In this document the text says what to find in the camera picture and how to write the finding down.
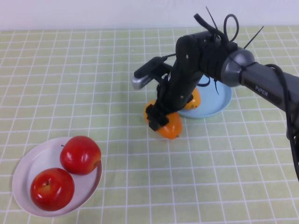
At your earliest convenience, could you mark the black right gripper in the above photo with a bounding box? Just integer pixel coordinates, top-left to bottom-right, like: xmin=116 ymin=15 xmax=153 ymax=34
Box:
xmin=146 ymin=67 xmax=202 ymax=131

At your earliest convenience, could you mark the yellow orange toy fruit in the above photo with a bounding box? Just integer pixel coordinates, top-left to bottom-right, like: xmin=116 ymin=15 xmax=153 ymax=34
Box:
xmin=143 ymin=99 xmax=183 ymax=140
xmin=183 ymin=88 xmax=202 ymax=111

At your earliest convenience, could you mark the red toy apple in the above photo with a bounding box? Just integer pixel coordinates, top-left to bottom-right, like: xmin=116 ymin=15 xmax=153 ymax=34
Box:
xmin=29 ymin=167 xmax=75 ymax=212
xmin=59 ymin=135 xmax=102 ymax=176

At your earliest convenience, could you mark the light blue round plate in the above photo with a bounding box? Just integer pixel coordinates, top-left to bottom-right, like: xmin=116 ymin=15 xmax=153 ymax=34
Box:
xmin=178 ymin=74 xmax=233 ymax=119

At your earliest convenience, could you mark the white round plate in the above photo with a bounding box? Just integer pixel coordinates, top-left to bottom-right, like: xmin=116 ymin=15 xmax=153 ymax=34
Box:
xmin=11 ymin=137 xmax=103 ymax=219

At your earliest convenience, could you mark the black zip tie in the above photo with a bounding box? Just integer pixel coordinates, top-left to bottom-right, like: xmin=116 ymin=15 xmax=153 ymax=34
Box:
xmin=205 ymin=6 xmax=221 ymax=33
xmin=244 ymin=26 xmax=265 ymax=50
xmin=213 ymin=78 xmax=221 ymax=96

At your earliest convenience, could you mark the green checked tablecloth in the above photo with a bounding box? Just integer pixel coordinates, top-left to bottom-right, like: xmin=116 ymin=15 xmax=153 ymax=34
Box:
xmin=0 ymin=26 xmax=299 ymax=224

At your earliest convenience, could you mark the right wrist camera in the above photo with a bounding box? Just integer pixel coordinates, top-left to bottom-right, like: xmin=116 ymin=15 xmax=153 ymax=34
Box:
xmin=131 ymin=56 xmax=173 ymax=91

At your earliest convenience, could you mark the black looped wrist cable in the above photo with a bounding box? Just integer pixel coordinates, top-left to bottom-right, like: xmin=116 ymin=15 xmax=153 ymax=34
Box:
xmin=193 ymin=13 xmax=239 ymax=45

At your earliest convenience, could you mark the black camera cable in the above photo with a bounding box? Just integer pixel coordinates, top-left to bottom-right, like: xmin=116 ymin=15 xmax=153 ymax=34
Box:
xmin=161 ymin=52 xmax=299 ymax=182

